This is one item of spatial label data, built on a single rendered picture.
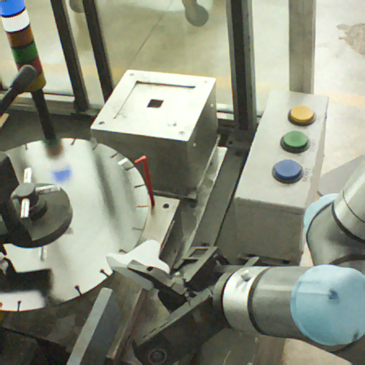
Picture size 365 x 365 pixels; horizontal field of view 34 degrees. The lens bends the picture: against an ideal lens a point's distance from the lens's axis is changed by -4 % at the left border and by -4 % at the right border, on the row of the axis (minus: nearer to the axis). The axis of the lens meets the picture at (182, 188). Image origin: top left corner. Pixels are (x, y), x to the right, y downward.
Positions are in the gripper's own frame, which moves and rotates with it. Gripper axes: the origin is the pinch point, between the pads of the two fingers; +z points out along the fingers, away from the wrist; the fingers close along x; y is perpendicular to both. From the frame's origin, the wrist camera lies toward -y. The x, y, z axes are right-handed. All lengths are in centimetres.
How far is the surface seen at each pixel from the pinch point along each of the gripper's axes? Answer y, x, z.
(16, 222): -5.4, 18.5, 2.3
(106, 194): 9.3, 11.7, 6.2
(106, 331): -8.6, 4.1, -8.0
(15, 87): -0.4, 32.5, -9.8
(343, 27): 216, -38, 103
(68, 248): -1.0, 10.4, 4.4
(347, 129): 145, -57, 74
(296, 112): 43.8, 1.5, -1.2
